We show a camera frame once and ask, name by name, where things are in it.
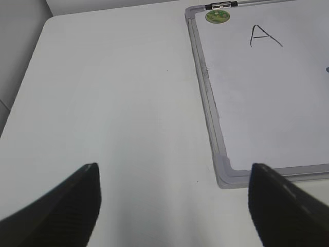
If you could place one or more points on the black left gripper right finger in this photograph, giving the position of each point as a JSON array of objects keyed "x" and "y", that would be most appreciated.
[{"x": 282, "y": 213}]

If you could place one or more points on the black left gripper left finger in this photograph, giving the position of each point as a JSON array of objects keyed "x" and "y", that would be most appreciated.
[{"x": 65, "y": 216}]

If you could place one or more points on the white magnetic whiteboard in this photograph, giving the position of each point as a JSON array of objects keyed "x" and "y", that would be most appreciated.
[{"x": 263, "y": 80}]

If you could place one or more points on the round green magnet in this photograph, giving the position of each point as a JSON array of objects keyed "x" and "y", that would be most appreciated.
[{"x": 217, "y": 16}]

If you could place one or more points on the black metal hanging clip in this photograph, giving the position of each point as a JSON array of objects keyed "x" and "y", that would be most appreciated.
[{"x": 221, "y": 5}]

